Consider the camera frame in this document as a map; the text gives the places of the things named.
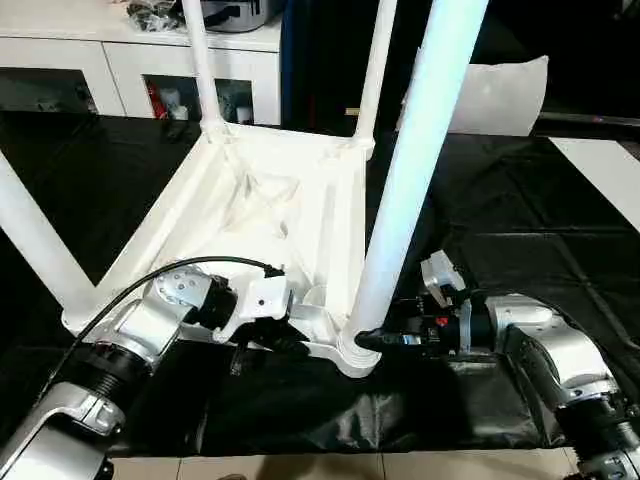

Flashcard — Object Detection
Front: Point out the white flat panel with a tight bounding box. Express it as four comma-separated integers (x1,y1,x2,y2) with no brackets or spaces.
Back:
549,135,640,217

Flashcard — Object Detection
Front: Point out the black floor mat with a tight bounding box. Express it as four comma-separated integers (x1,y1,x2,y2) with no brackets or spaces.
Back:
0,110,640,457

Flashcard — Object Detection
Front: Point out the white plastic table top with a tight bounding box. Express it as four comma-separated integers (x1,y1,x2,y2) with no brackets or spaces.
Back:
59,122,387,380

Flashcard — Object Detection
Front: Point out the white plastic table leg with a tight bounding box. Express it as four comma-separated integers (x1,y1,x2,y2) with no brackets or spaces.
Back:
351,0,397,147
348,0,492,352
181,0,225,135
0,152,102,327

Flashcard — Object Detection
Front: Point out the grey round bag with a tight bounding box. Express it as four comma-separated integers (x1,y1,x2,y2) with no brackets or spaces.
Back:
199,0,282,33

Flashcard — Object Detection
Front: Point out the small red box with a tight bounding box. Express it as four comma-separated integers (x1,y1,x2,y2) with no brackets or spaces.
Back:
147,87,167,119

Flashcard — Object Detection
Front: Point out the grey printed cushion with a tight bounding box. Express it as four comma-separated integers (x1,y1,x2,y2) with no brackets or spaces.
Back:
397,44,550,137

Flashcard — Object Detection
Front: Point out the white glass-door cabinet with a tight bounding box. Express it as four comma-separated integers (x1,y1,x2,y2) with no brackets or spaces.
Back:
0,0,283,126

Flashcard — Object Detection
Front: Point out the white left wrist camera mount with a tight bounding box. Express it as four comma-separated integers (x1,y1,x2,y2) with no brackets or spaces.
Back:
213,274,295,346

